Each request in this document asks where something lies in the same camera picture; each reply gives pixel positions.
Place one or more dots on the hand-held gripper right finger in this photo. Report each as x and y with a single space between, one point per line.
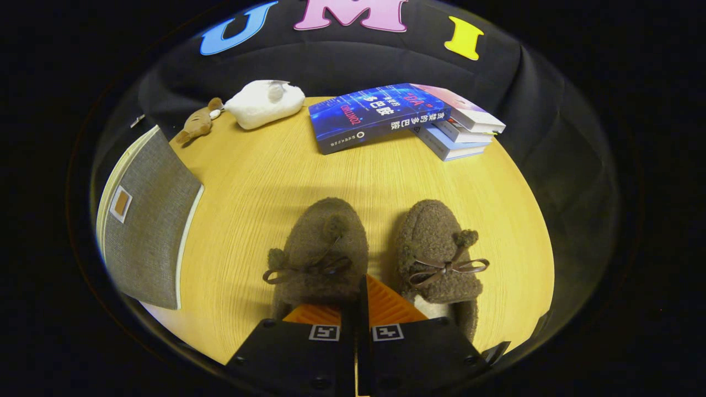
364 309

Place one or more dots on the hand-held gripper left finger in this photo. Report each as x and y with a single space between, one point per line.
298 353

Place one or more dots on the brown fuzzy shoe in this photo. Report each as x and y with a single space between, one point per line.
320 242
436 237

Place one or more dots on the grey fabric storage box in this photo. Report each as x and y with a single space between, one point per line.
149 220

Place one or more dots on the light blue book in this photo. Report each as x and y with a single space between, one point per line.
447 148

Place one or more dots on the dark blue book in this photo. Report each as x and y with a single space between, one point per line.
375 116

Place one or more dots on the white book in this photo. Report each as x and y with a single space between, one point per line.
466 135

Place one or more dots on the pink cover book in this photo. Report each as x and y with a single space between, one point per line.
463 107

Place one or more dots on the white plush toy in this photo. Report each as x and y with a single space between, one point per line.
262 105

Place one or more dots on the brown plush toy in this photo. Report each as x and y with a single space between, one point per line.
198 124

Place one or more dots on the white cloth clip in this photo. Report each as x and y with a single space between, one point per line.
137 120

